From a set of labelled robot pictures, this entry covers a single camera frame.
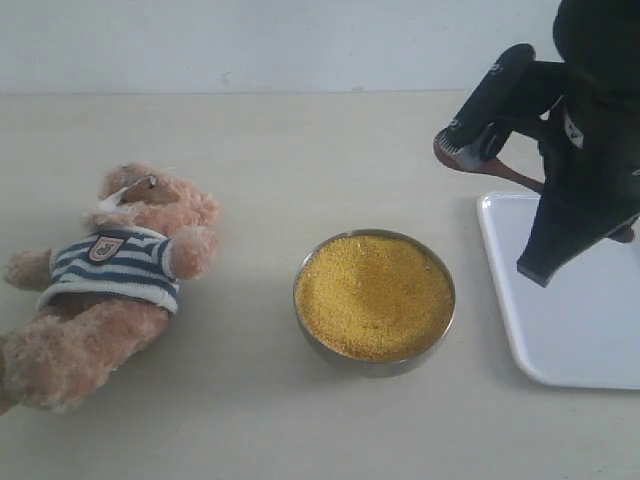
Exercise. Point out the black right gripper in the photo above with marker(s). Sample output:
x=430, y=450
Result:
x=584, y=112

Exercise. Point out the dark red wooden spoon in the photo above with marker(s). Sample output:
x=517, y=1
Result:
x=499, y=169

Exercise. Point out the tan teddy bear striped sweater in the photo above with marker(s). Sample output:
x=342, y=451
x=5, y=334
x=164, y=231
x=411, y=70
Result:
x=110, y=294

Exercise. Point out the white plastic tray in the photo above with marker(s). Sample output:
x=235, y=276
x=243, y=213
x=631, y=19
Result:
x=583, y=329

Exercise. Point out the steel bowl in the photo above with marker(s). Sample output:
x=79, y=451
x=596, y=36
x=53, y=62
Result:
x=375, y=357

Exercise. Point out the yellow millet grains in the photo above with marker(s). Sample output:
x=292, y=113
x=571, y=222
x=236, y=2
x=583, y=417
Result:
x=375, y=295

